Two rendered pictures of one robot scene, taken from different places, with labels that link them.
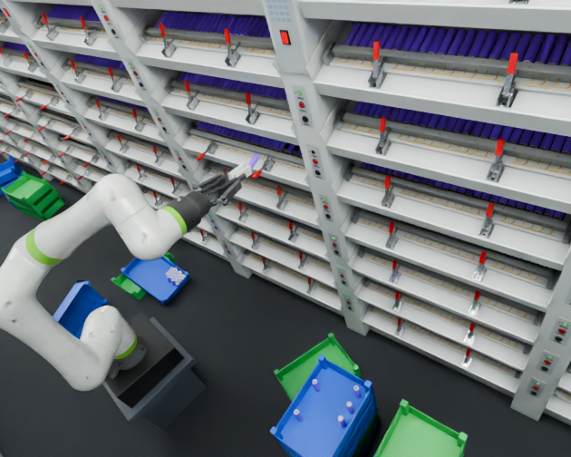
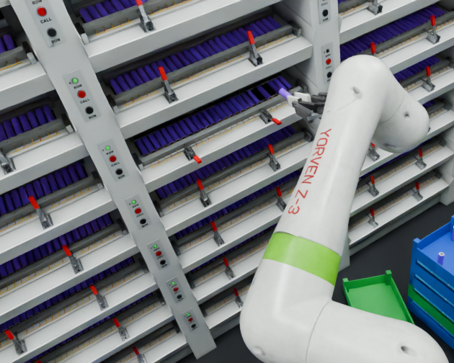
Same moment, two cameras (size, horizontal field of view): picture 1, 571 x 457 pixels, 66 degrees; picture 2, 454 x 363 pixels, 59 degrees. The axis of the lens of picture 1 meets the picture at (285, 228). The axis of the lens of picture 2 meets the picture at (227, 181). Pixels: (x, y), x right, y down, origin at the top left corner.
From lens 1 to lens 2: 1.42 m
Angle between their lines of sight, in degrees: 50
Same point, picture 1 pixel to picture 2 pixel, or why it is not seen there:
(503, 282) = (439, 82)
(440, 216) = (406, 52)
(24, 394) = not seen: outside the picture
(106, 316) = not seen: outside the picture
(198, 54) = (191, 9)
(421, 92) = not seen: outside the picture
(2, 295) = (415, 328)
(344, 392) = (447, 247)
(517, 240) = (447, 34)
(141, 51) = (94, 50)
